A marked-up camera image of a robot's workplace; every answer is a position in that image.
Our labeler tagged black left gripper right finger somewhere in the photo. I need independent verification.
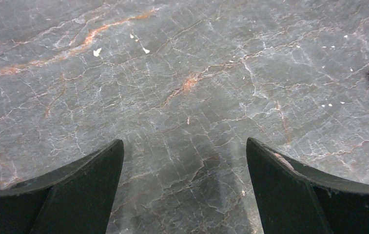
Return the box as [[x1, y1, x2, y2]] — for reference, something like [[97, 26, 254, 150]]
[[246, 137, 369, 234]]

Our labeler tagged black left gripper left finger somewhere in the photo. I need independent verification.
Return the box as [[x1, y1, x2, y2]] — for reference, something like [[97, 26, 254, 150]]
[[0, 139, 124, 234]]

